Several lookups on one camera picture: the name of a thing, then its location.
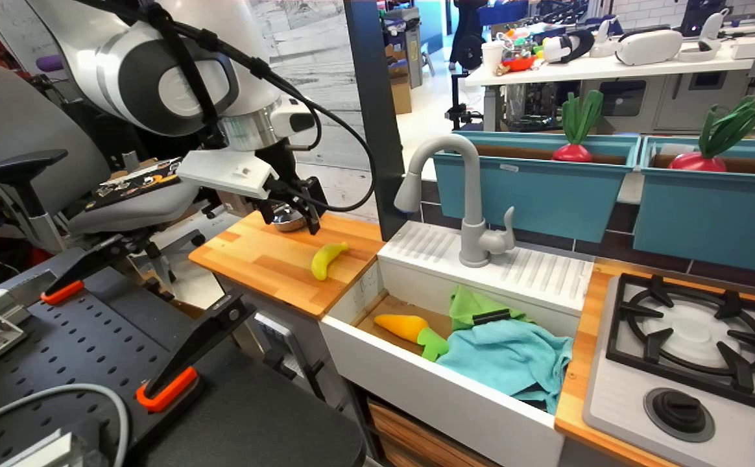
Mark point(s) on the black stove grate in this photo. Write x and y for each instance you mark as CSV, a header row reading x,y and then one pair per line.
x,y
741,367

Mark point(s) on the teal cloth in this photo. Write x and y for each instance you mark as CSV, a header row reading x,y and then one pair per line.
x,y
507,359

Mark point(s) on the grey kitchen faucet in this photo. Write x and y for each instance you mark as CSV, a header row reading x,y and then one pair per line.
x,y
470,197

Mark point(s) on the grey office chair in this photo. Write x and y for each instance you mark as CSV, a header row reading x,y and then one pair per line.
x,y
13,131

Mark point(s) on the white bracket block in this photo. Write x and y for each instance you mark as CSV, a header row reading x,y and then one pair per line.
x,y
41,453

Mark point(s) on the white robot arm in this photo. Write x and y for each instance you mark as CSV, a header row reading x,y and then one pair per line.
x,y
132,79

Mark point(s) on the colourful toy pile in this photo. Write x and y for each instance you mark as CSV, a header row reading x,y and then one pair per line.
x,y
516,52

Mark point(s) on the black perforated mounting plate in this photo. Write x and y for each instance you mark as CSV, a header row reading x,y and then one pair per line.
x,y
91,345

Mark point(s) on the grey toy stove top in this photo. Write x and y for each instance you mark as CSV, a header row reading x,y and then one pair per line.
x,y
627,405

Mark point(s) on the black stove knob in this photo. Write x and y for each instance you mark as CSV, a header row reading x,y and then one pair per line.
x,y
678,414

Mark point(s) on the orange toy carrot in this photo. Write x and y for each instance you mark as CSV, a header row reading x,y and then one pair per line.
x,y
403,327

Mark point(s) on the white background table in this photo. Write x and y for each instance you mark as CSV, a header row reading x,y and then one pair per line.
x,y
599,67

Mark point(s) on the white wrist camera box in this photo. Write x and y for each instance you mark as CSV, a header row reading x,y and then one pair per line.
x,y
223,174

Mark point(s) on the green cloth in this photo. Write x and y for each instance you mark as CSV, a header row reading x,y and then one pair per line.
x,y
470,306

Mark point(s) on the wooden counter around stove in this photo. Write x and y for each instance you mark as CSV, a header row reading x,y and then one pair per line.
x,y
579,364

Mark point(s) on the white toy sink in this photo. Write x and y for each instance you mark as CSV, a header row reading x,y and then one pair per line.
x,y
444,389

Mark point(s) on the teal planter box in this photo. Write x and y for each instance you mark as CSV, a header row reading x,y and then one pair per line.
x,y
536,196
713,217

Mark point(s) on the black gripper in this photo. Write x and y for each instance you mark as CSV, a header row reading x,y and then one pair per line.
x,y
288,183

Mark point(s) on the small silver pot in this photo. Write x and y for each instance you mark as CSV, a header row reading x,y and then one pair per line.
x,y
288,223

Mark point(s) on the black vertical post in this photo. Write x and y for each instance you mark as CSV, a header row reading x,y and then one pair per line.
x,y
376,95

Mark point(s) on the white rounded device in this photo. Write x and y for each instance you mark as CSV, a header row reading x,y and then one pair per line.
x,y
650,48

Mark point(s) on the yellow toy banana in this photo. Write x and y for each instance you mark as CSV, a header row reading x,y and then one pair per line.
x,y
326,261

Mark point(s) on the tools on chair seat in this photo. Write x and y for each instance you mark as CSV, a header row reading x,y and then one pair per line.
x,y
131,188

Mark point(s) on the wooden counter board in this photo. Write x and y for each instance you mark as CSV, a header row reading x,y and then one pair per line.
x,y
274,261

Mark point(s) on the red toy radish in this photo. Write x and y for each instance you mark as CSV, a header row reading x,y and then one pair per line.
x,y
577,131
716,139

